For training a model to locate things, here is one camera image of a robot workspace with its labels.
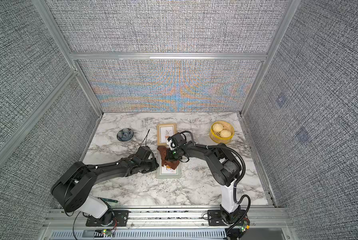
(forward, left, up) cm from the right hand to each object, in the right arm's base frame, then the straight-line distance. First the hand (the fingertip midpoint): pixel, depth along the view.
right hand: (165, 154), depth 93 cm
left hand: (-8, +2, -1) cm, 8 cm away
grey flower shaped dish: (+16, +28, -1) cm, 32 cm away
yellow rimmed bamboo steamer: (+13, -33, +1) cm, 35 cm away
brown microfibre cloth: (-6, -5, -1) cm, 8 cm away
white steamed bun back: (+19, -35, +2) cm, 40 cm away
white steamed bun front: (+14, -40, +2) cm, 42 cm away
